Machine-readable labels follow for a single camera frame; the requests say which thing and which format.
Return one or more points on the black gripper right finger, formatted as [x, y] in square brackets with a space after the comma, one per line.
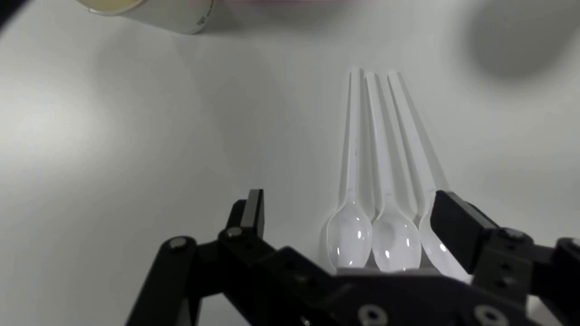
[506, 263]

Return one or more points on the white paper cup far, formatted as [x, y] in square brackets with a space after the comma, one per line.
[185, 16]

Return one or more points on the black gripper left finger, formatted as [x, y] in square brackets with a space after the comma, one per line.
[185, 272]

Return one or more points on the white plastic spoon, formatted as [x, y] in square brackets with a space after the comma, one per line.
[426, 177]
[396, 243]
[349, 232]

